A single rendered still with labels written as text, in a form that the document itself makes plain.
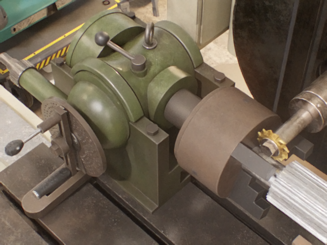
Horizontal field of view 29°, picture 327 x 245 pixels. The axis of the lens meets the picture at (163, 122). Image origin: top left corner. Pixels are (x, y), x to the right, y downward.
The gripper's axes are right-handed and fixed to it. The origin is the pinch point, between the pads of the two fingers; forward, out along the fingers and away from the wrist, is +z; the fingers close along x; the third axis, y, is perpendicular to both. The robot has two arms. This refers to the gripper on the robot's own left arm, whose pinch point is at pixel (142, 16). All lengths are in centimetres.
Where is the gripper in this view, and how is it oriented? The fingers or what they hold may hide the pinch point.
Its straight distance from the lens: 258.7
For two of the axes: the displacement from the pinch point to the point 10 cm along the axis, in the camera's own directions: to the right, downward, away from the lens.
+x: 8.0, -3.7, 4.8
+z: 1.4, 8.8, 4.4
